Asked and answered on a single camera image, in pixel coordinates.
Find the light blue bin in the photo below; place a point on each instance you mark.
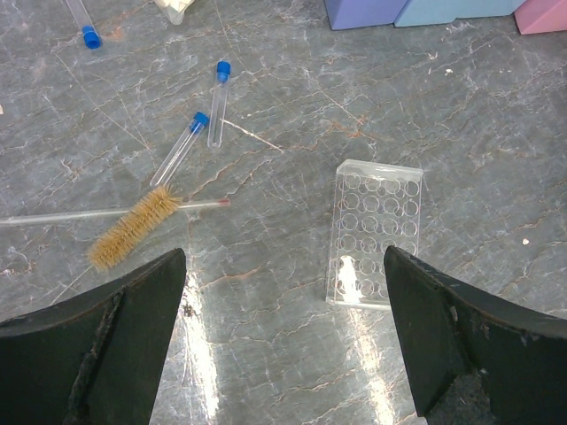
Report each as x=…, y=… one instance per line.
x=496, y=8
x=431, y=12

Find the purple bin leftmost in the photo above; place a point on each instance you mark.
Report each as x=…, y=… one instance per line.
x=349, y=14

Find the glass pipette rod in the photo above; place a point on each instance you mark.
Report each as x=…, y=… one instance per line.
x=105, y=213

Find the bag of white powder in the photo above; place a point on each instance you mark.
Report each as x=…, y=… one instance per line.
x=174, y=9

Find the test tube blue cap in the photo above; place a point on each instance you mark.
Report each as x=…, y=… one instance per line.
x=179, y=151
x=219, y=104
x=83, y=21

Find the clear test tube rack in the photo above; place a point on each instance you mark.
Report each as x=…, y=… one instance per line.
x=375, y=206

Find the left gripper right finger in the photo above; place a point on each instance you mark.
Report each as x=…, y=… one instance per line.
x=472, y=357

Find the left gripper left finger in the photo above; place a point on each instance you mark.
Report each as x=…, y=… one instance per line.
x=96, y=358

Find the pink bin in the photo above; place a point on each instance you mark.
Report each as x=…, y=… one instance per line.
x=541, y=16

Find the light blue bin right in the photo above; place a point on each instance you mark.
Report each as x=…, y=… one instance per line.
x=496, y=8

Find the light blue bin left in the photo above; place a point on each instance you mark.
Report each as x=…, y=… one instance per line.
x=431, y=12

